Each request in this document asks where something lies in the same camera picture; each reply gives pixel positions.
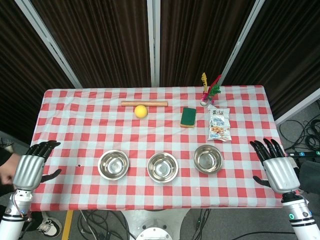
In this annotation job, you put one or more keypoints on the white frame post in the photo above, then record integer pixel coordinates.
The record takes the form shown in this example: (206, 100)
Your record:
(51, 46)
(297, 108)
(240, 42)
(153, 42)

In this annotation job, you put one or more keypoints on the stainless steel bowl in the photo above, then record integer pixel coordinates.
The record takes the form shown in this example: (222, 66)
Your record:
(208, 160)
(113, 165)
(162, 168)

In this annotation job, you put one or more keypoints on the person forearm black sleeve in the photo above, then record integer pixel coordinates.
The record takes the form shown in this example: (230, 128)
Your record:
(6, 162)

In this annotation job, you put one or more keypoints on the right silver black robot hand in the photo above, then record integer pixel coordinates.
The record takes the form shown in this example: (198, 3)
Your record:
(281, 175)

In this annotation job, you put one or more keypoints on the white snack bag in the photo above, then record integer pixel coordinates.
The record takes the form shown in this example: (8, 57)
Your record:
(218, 125)

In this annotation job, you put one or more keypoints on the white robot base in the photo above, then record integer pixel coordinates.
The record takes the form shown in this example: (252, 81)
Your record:
(153, 232)

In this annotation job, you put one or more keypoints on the wooden rolling pin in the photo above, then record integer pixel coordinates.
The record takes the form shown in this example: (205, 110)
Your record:
(155, 103)

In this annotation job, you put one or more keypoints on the dark brown curtain panel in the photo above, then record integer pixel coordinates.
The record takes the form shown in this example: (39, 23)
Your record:
(22, 82)
(197, 40)
(282, 50)
(100, 45)

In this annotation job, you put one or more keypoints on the red white checkered tablecloth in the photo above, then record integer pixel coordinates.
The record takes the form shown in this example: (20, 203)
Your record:
(100, 130)

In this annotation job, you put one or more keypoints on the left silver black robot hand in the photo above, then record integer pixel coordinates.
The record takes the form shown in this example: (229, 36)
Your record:
(27, 170)

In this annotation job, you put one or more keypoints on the colourful feather shuttlecock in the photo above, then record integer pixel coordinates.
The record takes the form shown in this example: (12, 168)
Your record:
(205, 98)

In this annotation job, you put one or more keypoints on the yellow ball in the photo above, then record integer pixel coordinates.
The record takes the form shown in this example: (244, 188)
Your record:
(141, 111)

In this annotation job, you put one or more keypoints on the black white sneaker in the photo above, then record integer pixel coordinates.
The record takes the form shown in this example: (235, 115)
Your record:
(50, 226)

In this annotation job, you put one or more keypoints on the green yellow sponge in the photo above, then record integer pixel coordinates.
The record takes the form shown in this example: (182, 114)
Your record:
(188, 117)

